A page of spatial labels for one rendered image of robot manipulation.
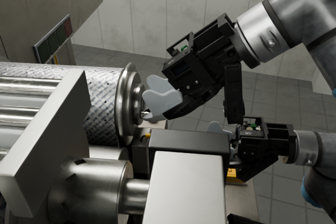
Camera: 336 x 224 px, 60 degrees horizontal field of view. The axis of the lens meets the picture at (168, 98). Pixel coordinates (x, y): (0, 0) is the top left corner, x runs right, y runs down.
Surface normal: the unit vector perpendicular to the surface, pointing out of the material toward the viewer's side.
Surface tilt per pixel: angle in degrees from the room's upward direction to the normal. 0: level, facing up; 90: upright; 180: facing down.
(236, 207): 0
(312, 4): 71
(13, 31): 90
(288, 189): 0
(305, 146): 43
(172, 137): 0
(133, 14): 90
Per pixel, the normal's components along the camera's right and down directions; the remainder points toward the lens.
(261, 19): -0.56, -0.16
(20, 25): 0.99, 0.06
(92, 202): -0.07, -0.11
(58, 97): 0.00, -0.81
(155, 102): -0.10, 0.59
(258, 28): -0.47, 0.03
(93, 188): -0.04, -0.48
